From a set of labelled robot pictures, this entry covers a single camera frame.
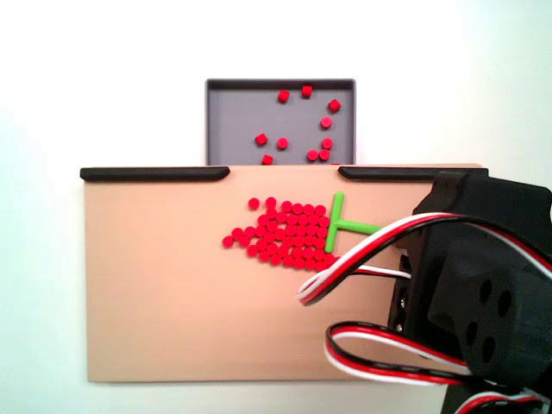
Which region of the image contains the green T-shaped pusher tool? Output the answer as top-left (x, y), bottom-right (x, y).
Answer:
top-left (323, 191), bottom-right (385, 254)

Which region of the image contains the grey tray container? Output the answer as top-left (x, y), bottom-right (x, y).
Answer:
top-left (204, 78), bottom-right (357, 166)

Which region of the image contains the red white black servo cable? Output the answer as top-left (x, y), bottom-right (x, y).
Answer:
top-left (324, 321), bottom-right (552, 414)
top-left (296, 210), bottom-right (552, 306)

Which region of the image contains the beige board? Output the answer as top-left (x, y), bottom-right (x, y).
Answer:
top-left (84, 162), bottom-right (489, 384)

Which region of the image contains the black edge rail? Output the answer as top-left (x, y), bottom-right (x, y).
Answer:
top-left (79, 166), bottom-right (231, 183)
top-left (338, 166), bottom-right (439, 182)

